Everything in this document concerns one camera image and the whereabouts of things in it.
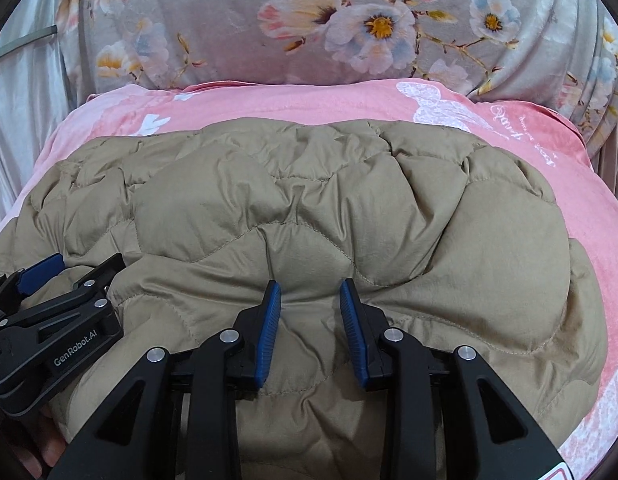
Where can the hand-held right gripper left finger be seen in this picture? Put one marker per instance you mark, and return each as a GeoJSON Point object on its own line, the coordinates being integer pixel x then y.
{"type": "Point", "coordinates": [266, 340]}

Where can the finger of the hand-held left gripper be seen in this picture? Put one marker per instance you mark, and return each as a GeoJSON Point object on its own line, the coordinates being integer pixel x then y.
{"type": "Point", "coordinates": [89, 282]}
{"type": "Point", "coordinates": [41, 270]}

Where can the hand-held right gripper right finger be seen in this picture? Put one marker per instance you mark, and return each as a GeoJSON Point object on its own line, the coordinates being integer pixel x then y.
{"type": "Point", "coordinates": [353, 340]}

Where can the khaki quilted jacket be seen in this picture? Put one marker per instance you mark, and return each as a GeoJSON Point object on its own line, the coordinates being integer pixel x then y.
{"type": "Point", "coordinates": [339, 220]}

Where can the person's left hand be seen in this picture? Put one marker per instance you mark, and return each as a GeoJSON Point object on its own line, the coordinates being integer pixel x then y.
{"type": "Point", "coordinates": [46, 445]}

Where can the grey curtain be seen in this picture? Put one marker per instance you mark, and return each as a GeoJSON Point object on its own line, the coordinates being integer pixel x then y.
{"type": "Point", "coordinates": [24, 125]}

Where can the pink printed blanket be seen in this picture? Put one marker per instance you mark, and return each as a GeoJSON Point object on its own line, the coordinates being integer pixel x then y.
{"type": "Point", "coordinates": [579, 220]}

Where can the grey floral quilt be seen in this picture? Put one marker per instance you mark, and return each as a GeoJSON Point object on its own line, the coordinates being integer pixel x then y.
{"type": "Point", "coordinates": [229, 25]}

